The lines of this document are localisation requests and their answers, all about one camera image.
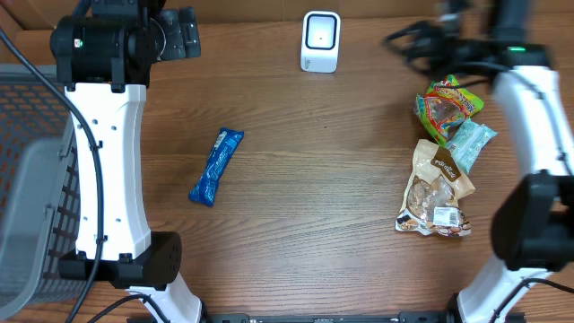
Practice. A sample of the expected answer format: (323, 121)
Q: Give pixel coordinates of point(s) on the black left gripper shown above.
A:
(183, 33)

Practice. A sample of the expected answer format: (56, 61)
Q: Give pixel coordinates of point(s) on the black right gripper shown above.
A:
(430, 32)

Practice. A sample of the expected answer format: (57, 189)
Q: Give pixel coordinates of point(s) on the green Haribo candy bag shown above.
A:
(445, 106)

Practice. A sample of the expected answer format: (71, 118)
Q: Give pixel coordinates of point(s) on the light teal snack packet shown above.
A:
(467, 143)

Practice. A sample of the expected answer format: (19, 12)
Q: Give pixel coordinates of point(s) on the blue snack bar wrapper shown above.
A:
(223, 149)

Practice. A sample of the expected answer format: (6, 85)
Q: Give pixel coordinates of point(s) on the beige brown snack bag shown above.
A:
(431, 198)

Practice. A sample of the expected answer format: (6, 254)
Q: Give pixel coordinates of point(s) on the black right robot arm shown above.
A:
(532, 232)

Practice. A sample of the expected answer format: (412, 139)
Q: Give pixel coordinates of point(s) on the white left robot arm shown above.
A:
(104, 62)

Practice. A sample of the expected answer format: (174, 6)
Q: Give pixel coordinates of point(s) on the white barcode scanner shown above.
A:
(320, 40)

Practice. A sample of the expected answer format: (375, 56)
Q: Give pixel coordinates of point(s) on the grey plastic mesh basket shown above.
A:
(40, 199)

